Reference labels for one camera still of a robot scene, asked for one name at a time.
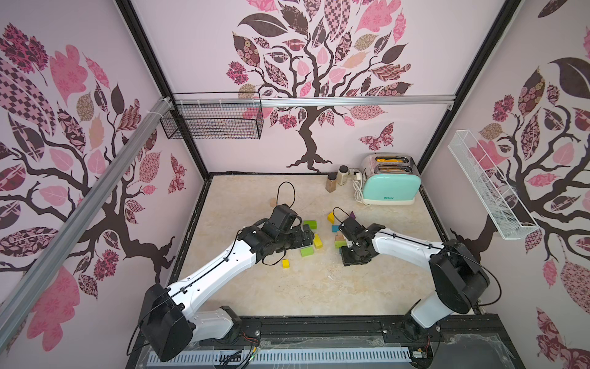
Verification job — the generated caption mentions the aluminium rail left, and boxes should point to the aluminium rail left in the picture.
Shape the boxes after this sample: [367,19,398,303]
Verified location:
[1,97,173,351]

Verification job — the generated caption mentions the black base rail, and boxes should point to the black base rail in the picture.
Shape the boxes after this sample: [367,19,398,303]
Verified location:
[137,314,508,344]

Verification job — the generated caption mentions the white toaster cord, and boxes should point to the white toaster cord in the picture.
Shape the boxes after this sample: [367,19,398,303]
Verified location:
[351,168,367,206]

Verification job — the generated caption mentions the aluminium rail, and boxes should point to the aluminium rail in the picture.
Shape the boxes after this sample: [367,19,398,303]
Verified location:
[175,95,456,108]
[1,97,173,351]

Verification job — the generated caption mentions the white wire shelf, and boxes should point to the white wire shelf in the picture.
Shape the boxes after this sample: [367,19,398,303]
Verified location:
[448,130,541,241]

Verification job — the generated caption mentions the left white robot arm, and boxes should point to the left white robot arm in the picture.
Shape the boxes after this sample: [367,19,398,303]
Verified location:
[138,221,315,362]

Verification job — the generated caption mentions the mint green toaster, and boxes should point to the mint green toaster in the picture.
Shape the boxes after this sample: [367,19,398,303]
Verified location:
[360,153,422,206]

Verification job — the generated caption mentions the black wire basket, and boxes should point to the black wire basket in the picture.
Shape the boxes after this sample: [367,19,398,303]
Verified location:
[160,91,264,140]

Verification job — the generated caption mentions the brown spice jar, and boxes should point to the brown spice jar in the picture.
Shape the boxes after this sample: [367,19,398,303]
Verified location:
[325,172,337,193]

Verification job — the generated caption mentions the white cable duct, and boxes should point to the white cable duct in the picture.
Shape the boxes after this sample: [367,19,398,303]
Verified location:
[144,347,412,368]

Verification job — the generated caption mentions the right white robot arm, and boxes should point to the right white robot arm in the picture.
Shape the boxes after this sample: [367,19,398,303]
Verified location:
[339,219,490,340]

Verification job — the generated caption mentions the aluminium rail back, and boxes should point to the aluminium rail back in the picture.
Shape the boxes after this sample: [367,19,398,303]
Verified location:
[175,95,456,108]

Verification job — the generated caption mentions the yellow rectangular block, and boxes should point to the yellow rectangular block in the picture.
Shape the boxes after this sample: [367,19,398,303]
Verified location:
[313,234,324,249]

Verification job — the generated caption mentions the pale spice jar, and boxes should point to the pale spice jar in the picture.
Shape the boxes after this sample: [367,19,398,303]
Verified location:
[336,165,349,186]

